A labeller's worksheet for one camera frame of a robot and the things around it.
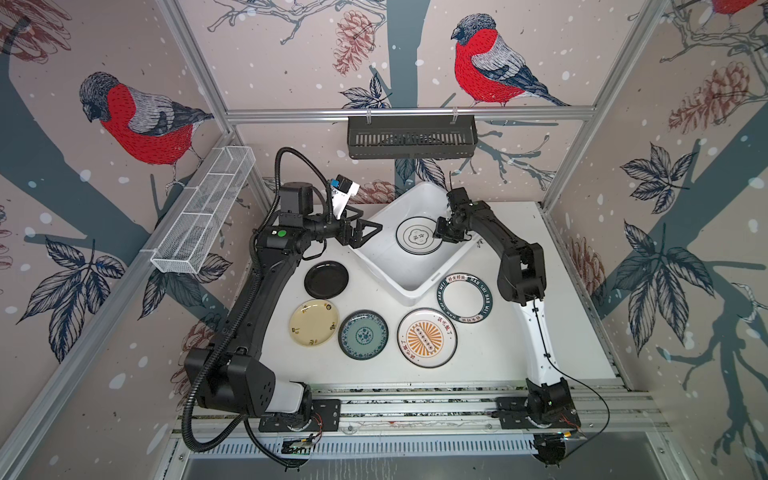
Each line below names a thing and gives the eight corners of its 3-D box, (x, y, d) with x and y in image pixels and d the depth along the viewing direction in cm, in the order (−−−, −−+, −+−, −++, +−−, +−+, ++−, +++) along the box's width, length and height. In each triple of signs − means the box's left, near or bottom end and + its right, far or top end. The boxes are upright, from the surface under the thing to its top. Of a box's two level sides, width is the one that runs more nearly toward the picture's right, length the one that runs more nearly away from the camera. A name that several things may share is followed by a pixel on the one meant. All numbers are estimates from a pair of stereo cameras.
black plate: (301, 298, 97) (300, 295, 95) (309, 263, 105) (308, 260, 104) (346, 298, 97) (345, 295, 95) (350, 263, 105) (349, 260, 104)
